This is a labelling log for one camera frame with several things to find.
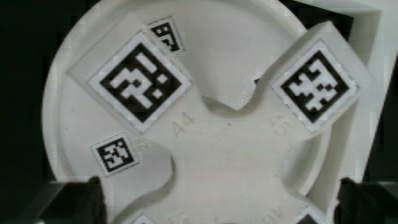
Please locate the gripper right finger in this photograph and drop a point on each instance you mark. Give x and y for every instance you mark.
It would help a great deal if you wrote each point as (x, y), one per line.
(367, 203)

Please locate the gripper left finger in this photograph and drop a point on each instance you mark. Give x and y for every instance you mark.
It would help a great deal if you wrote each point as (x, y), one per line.
(68, 204)

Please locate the white cross-shaped table base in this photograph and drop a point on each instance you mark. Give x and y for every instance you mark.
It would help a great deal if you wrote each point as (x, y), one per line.
(201, 164)

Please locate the white round table top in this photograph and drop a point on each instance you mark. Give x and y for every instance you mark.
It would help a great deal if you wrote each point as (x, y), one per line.
(226, 36)

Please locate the white cylindrical table leg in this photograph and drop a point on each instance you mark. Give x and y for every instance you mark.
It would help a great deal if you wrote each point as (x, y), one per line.
(232, 93)

